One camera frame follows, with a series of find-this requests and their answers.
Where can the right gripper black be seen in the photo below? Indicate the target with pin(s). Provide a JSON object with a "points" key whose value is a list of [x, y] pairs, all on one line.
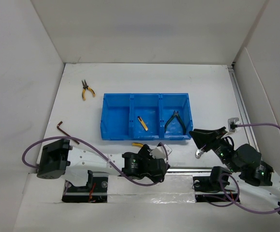
{"points": [[210, 137]]}

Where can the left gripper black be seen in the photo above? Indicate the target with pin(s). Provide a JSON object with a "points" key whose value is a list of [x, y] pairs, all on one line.
{"points": [[145, 152]]}

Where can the silver metal tool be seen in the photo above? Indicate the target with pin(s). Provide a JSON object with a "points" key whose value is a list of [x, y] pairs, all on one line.
{"points": [[199, 152]]}

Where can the large yellow needle-nose pliers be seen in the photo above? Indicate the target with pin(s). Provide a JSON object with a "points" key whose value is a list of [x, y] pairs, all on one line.
{"points": [[137, 144]]}

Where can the dark green cutting pliers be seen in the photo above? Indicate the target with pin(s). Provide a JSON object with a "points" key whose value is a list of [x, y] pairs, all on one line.
{"points": [[177, 116]]}

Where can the yellow utility knife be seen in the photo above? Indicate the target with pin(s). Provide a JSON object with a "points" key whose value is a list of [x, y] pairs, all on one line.
{"points": [[142, 123]]}

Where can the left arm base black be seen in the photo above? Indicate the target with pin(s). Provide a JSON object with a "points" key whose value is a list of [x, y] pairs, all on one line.
{"points": [[97, 193]]}

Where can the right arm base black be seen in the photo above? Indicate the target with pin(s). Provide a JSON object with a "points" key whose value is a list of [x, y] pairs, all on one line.
{"points": [[208, 191]]}

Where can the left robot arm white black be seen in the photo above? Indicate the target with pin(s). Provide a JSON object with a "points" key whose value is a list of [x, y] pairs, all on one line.
{"points": [[61, 160]]}

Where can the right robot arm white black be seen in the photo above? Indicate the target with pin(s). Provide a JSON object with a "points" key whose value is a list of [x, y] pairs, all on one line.
{"points": [[245, 160]]}

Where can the blue bin right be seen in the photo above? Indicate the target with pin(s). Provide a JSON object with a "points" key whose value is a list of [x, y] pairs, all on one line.
{"points": [[178, 102]]}

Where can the blue bin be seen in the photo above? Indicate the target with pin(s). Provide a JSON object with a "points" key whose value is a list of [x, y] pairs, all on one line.
{"points": [[147, 107], [115, 117], [178, 102]]}

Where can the blue bin left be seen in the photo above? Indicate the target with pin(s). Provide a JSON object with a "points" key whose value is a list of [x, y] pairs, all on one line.
{"points": [[115, 117]]}

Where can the blue bin middle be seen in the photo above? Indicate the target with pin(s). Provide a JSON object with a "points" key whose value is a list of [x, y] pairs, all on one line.
{"points": [[147, 107]]}

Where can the left brown hex key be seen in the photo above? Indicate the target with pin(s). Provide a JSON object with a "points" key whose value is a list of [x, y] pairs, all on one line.
{"points": [[64, 132]]}

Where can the small yellow needle-nose pliers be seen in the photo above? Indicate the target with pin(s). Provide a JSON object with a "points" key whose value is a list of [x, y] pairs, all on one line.
{"points": [[85, 89]]}

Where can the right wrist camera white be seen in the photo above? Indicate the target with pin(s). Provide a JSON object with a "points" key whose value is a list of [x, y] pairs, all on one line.
{"points": [[233, 124]]}

